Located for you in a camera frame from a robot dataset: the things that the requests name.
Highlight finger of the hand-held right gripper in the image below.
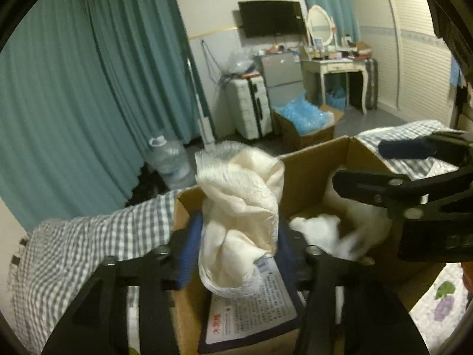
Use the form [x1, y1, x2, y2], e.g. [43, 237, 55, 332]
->
[331, 169, 473, 230]
[378, 130, 473, 167]

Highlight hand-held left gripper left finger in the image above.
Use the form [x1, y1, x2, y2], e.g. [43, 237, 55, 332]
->
[70, 211, 205, 355]

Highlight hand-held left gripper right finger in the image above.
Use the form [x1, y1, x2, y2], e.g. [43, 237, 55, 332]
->
[275, 223, 429, 355]

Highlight white cloth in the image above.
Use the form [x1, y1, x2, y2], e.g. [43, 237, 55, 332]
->
[288, 185, 393, 262]

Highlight cream lace cloth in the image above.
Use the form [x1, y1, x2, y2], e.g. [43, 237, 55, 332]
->
[194, 143, 287, 299]

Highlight floral bedsheet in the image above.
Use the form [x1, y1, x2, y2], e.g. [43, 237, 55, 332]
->
[409, 262, 473, 343]

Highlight white printed label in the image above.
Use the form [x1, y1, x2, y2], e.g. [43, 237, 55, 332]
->
[197, 256, 301, 354]

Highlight dark striped bag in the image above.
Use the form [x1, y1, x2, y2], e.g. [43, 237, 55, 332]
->
[364, 58, 380, 110]

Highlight dark cloth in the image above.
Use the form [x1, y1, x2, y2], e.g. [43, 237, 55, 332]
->
[125, 162, 168, 208]

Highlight cardboard box of blue bags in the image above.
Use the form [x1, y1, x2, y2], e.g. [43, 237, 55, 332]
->
[272, 104, 346, 152]

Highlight blue bin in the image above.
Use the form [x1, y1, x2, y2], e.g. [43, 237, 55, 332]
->
[325, 86, 348, 111]

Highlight clear water jug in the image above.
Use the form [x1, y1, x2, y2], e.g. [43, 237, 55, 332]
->
[148, 132, 195, 190]

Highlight blue plastic bags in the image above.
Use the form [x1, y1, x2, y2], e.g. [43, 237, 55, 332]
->
[276, 90, 335, 136]

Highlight white louvered wardrobe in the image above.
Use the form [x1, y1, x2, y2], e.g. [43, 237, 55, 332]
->
[345, 0, 456, 127]

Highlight white dressing table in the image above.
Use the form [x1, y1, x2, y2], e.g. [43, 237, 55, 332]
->
[300, 56, 371, 114]

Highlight grey checked bedsheet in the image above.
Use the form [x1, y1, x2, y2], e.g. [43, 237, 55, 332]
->
[7, 119, 464, 355]

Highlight grey small fridge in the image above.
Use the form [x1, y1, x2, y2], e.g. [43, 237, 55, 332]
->
[254, 52, 308, 109]

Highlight white suitcase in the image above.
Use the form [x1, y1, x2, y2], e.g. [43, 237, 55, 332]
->
[225, 74, 275, 140]

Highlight white mop pole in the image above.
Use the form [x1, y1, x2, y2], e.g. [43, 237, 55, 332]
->
[186, 57, 217, 149]

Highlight white oval mirror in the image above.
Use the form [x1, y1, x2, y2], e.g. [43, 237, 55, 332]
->
[305, 5, 338, 47]

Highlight clear plastic bag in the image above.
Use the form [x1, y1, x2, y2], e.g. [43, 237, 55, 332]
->
[221, 47, 260, 78]

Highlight wide teal curtain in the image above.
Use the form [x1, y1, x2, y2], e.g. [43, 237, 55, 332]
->
[0, 0, 203, 223]

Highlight black wall television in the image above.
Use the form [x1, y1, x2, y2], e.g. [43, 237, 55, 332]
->
[237, 0, 307, 38]

